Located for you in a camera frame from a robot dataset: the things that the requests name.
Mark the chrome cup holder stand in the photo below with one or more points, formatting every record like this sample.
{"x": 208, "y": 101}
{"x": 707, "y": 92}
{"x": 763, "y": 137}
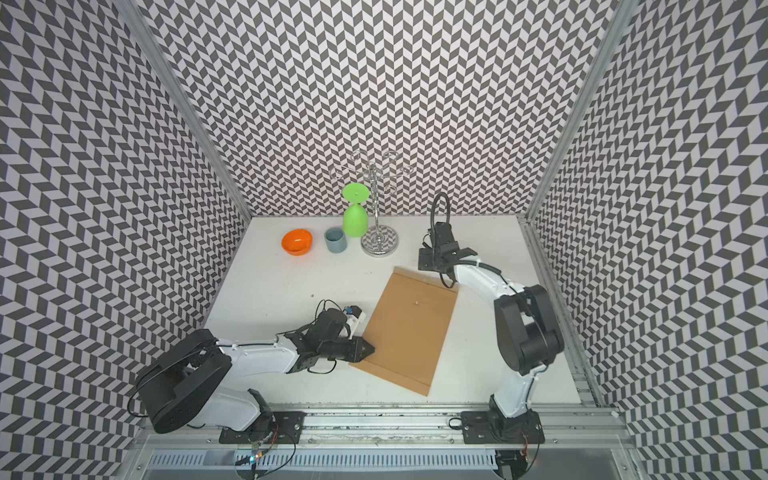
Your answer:
{"x": 379, "y": 240}

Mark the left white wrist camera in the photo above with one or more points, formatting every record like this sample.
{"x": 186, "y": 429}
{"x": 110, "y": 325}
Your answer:
{"x": 354, "y": 317}

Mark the grey-blue cup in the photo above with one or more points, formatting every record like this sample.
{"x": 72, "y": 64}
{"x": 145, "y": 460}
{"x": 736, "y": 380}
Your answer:
{"x": 335, "y": 240}

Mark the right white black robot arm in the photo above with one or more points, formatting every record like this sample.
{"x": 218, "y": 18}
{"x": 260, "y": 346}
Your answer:
{"x": 528, "y": 335}

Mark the green plastic wine glass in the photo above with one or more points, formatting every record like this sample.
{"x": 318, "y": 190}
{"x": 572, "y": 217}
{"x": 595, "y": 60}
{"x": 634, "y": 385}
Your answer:
{"x": 355, "y": 217}

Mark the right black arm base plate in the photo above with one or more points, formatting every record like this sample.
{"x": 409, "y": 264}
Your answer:
{"x": 487, "y": 427}

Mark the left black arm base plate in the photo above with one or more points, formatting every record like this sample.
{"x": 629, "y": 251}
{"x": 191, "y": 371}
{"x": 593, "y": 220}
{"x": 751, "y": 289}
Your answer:
{"x": 280, "y": 427}

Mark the orange plastic bowl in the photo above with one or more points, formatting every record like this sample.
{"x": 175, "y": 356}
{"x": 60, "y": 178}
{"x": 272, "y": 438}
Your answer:
{"x": 297, "y": 242}

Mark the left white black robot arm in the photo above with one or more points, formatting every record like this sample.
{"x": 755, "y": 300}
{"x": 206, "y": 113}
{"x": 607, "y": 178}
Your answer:
{"x": 186, "y": 385}

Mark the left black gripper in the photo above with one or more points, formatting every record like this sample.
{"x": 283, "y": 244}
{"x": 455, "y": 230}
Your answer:
{"x": 357, "y": 353}

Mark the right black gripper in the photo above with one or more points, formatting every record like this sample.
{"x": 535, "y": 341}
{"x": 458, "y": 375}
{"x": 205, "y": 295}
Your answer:
{"x": 425, "y": 259}

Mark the brown kraft file bag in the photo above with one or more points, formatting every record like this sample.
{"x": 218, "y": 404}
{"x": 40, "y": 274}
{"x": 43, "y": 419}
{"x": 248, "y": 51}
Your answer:
{"x": 408, "y": 328}

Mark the aluminium front rail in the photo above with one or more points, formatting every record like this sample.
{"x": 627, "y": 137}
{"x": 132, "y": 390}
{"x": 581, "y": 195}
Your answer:
{"x": 404, "y": 425}

